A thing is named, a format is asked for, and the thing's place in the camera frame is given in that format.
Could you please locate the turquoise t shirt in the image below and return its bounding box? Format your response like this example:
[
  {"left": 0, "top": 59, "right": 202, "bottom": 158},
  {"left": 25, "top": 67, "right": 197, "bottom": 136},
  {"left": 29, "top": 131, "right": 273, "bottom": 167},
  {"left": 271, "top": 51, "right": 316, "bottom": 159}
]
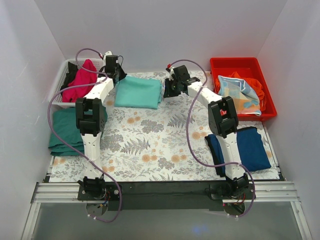
[{"left": 114, "top": 76, "right": 163, "bottom": 109}]

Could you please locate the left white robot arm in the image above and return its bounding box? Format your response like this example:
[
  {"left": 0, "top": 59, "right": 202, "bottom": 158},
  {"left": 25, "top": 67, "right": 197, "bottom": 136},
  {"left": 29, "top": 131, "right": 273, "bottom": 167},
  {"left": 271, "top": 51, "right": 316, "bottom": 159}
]
[{"left": 75, "top": 51, "right": 126, "bottom": 203}]

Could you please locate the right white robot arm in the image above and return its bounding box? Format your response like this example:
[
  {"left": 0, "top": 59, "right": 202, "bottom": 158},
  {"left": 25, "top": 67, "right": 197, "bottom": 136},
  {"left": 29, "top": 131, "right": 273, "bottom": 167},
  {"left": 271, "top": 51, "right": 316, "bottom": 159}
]
[{"left": 163, "top": 64, "right": 248, "bottom": 199}]

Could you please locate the black garment in basket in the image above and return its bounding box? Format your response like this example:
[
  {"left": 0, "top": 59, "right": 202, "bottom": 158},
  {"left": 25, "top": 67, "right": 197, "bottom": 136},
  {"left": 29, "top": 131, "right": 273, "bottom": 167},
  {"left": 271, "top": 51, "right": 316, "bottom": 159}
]
[{"left": 60, "top": 61, "right": 79, "bottom": 91}]

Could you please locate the magenta shirt in basket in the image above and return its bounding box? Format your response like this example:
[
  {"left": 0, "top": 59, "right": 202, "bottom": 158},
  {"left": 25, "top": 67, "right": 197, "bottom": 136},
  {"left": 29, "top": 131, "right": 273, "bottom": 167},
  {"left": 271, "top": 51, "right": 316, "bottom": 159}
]
[{"left": 61, "top": 68, "right": 97, "bottom": 103}]

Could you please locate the floral table mat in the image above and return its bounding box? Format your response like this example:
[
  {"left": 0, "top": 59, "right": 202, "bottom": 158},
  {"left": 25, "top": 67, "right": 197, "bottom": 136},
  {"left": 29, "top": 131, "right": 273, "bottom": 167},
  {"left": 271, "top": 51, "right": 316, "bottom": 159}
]
[{"left": 48, "top": 71, "right": 280, "bottom": 183}]

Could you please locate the white plastic basket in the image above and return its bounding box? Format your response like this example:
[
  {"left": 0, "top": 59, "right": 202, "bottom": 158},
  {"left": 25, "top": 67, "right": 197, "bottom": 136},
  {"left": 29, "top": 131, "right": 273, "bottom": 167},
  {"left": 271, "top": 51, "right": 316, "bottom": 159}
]
[{"left": 47, "top": 58, "right": 105, "bottom": 108}]

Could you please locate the folded dark green shirt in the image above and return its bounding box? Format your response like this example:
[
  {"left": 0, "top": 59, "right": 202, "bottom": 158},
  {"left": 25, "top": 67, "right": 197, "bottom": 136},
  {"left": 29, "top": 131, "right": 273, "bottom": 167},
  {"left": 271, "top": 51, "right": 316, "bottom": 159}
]
[{"left": 48, "top": 107, "right": 109, "bottom": 157}]

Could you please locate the patterned light blue shirt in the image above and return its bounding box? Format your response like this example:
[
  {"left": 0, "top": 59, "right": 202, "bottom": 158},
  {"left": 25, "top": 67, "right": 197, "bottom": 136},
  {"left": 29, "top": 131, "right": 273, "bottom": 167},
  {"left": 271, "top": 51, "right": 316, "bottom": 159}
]
[{"left": 217, "top": 75, "right": 262, "bottom": 116}]

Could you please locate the red plastic bin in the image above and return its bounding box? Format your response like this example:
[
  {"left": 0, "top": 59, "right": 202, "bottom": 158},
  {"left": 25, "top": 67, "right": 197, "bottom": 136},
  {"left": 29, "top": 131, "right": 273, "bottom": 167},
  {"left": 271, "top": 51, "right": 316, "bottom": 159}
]
[{"left": 210, "top": 57, "right": 277, "bottom": 122}]

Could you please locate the orange shirt in bin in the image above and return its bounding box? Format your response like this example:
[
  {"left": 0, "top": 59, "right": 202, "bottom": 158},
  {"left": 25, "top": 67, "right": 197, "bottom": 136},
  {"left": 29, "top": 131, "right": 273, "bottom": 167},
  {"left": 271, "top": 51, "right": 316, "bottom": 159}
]
[{"left": 213, "top": 72, "right": 266, "bottom": 113}]

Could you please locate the folded navy blue shirt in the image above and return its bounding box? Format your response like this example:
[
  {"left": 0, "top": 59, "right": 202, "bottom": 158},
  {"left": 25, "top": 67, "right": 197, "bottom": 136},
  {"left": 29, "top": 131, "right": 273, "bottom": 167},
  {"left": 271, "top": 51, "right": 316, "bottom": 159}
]
[{"left": 204, "top": 126, "right": 271, "bottom": 172}]

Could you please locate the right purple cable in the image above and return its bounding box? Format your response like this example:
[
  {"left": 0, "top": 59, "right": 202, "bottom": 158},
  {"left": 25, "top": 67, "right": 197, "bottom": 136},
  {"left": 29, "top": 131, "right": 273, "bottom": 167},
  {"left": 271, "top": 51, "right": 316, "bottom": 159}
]
[{"left": 165, "top": 59, "right": 257, "bottom": 221}]

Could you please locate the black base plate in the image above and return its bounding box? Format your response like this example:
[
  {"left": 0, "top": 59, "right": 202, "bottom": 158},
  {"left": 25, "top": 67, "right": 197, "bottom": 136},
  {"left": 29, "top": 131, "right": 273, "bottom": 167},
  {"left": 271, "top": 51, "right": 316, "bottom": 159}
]
[{"left": 77, "top": 180, "right": 255, "bottom": 211}]

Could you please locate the aluminium mounting rail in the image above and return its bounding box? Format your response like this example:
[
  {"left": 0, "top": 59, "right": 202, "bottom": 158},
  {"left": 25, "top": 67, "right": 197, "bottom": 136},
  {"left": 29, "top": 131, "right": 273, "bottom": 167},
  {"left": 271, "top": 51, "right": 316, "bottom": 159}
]
[{"left": 21, "top": 181, "right": 312, "bottom": 240}]

